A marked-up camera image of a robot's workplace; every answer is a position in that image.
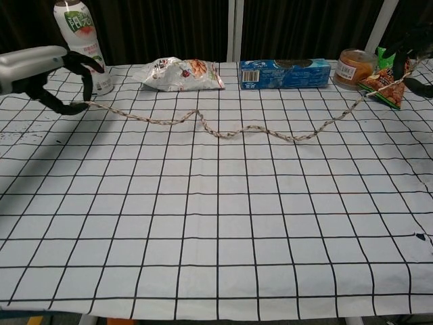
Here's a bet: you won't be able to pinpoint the white drink bottle yellow cap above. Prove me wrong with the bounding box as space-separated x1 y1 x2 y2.
53 0 114 95

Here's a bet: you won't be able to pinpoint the orange snack bag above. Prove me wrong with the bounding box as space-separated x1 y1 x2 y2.
358 66 406 111

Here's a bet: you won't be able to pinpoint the blue cookie box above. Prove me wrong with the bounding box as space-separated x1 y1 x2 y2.
238 58 332 91

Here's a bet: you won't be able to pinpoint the clear tub orange contents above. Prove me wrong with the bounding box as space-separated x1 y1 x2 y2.
333 48 378 91

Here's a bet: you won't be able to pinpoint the white black grid tablecloth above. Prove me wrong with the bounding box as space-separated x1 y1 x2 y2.
0 57 433 322

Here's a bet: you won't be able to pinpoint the white snack bag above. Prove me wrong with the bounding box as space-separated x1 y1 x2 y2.
131 56 226 93

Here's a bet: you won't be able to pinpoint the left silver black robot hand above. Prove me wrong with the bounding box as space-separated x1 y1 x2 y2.
0 45 106 116

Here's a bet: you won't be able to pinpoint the green snack bag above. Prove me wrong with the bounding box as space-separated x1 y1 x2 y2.
375 46 412 79

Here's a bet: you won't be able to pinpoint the beige braided rope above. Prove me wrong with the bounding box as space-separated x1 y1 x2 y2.
83 56 428 142

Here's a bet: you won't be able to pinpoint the white partition post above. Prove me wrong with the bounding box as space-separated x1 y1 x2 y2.
364 0 397 55
227 0 244 63

